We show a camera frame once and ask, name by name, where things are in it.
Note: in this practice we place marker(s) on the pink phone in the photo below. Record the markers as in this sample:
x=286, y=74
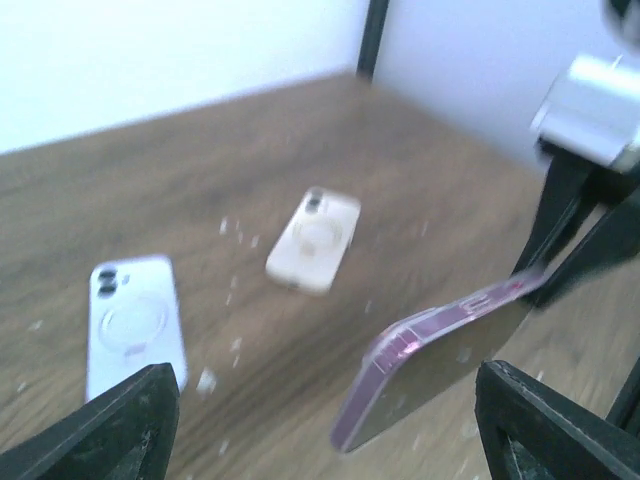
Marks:
x=417, y=358

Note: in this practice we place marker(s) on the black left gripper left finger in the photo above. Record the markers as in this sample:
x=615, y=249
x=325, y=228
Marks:
x=127, y=432

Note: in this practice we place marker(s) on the lilac phone case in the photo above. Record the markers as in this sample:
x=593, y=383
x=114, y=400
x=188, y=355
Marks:
x=133, y=322

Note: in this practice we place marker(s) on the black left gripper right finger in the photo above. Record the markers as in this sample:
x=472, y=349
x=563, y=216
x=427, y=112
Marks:
x=530, y=431

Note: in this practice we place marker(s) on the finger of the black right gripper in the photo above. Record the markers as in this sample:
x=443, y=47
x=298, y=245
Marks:
x=613, y=240
x=563, y=207

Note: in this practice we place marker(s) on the beige phone case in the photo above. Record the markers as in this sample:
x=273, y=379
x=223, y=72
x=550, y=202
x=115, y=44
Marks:
x=309, y=252

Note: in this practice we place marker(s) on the black right frame post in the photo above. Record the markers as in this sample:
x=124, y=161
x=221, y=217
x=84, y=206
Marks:
x=371, y=38

